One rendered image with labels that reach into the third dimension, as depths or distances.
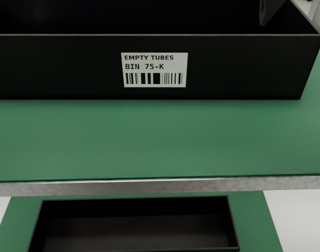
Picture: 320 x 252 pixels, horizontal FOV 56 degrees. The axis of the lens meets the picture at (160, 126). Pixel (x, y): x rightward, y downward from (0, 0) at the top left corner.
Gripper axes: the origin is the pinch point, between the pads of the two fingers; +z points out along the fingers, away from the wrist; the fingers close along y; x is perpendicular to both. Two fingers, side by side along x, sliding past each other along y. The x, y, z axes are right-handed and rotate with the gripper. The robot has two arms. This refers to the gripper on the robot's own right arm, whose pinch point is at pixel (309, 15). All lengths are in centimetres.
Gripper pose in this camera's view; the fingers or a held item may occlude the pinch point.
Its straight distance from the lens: 38.0
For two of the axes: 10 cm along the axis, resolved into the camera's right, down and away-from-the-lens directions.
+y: -10.0, -0.1, 0.1
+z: 0.1, 3.6, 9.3
